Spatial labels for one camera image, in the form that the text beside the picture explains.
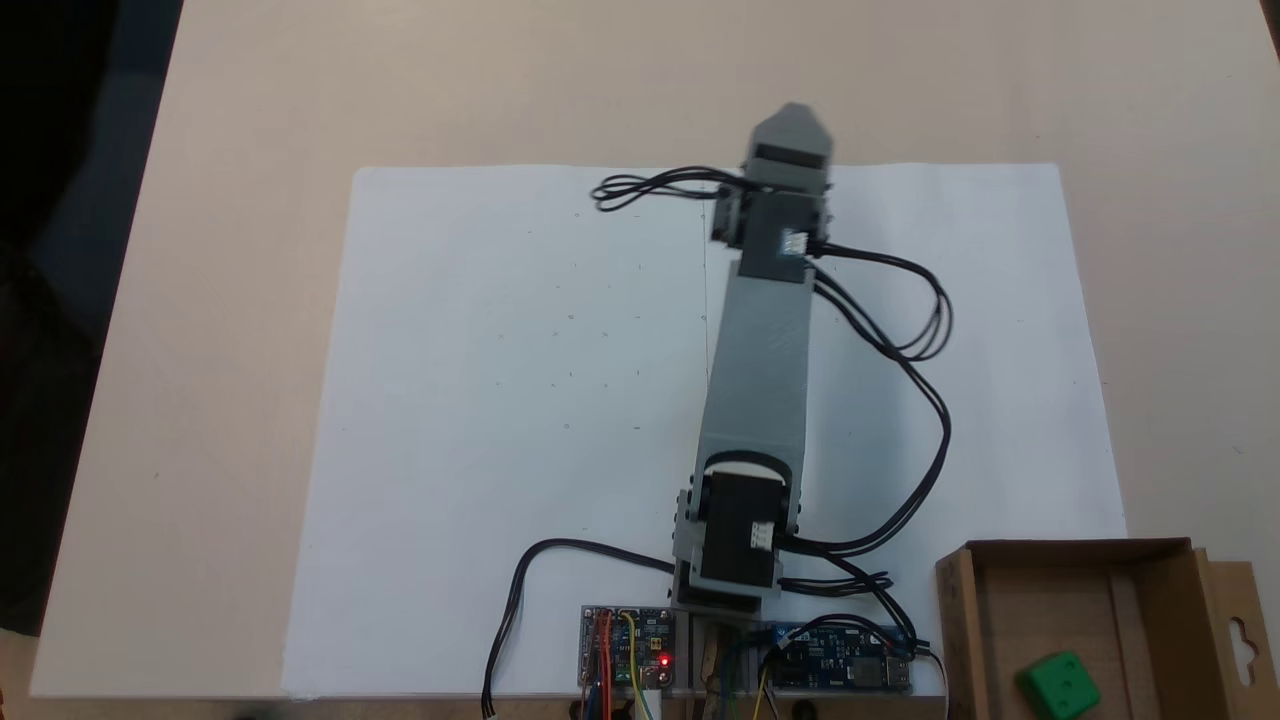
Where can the green die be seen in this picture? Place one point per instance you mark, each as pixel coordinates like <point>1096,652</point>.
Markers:
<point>1058,688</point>

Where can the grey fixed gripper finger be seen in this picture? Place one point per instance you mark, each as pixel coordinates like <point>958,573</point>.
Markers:
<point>792,125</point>

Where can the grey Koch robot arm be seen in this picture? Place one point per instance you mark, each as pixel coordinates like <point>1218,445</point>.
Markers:
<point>755,380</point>

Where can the small servo driver board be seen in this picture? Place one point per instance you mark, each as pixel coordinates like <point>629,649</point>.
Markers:
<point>640,645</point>

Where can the white paper sheet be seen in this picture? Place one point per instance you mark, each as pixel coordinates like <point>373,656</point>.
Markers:
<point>500,400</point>

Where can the brown cardboard box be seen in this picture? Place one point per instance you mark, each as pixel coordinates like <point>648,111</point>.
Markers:
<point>1140,610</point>

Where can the blue power converter board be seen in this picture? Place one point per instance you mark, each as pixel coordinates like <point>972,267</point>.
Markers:
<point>840,665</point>

